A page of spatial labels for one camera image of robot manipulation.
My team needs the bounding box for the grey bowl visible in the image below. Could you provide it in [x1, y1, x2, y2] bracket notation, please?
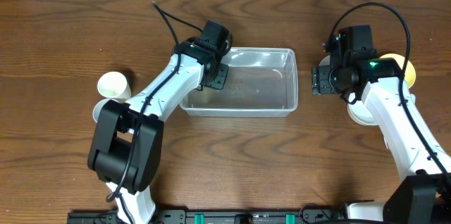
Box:
[319, 56, 330, 66]

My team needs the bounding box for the white bowl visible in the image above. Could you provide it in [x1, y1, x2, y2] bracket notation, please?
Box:
[347, 100, 378, 126]

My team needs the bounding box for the yellow bowl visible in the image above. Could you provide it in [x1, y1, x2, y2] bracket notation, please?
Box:
[378, 53, 417, 89]

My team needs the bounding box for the white paper cup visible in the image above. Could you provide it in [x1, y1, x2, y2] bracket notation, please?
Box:
[97, 71, 132, 99]

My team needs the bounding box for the grey cup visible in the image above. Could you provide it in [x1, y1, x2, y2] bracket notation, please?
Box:
[92, 99, 118, 123]

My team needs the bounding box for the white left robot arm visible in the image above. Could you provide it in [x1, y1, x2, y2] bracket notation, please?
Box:
[87, 33, 233, 223]

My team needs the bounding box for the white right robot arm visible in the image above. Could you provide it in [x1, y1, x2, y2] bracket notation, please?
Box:
[312, 50, 450, 223]

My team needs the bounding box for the clear plastic container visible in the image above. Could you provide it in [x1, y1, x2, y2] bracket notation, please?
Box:
[180, 47, 299, 117]

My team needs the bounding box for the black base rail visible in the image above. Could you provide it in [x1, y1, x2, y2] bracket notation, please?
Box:
[67, 209, 383, 224]

